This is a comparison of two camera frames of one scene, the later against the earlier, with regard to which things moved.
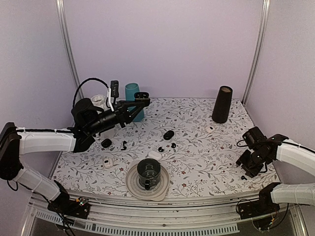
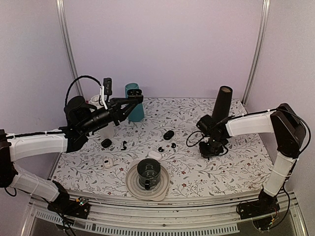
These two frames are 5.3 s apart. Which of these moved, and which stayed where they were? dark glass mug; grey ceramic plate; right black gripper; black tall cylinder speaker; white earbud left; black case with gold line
Moved: black case with gold line; right black gripper
Stayed: white earbud left; black tall cylinder speaker; grey ceramic plate; dark glass mug
